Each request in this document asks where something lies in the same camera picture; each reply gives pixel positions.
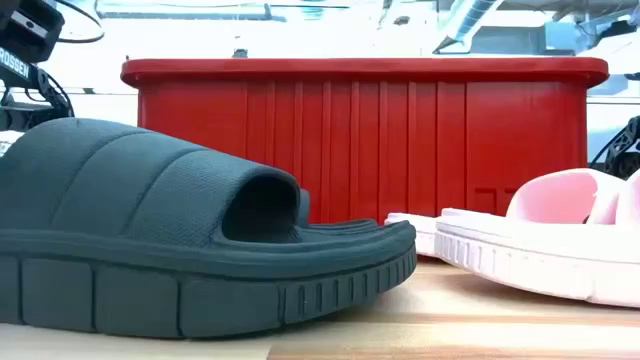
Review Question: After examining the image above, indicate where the pink foam slide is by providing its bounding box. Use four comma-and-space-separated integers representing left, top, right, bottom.
433, 169, 640, 309
383, 167, 626, 259

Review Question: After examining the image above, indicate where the black quilted foam slide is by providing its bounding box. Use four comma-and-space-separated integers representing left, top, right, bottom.
0, 117, 418, 340

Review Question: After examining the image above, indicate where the red plastic bin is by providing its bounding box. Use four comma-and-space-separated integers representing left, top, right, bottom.
120, 56, 610, 225

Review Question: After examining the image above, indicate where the black cable loop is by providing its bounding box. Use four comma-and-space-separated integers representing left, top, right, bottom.
53, 0, 106, 45

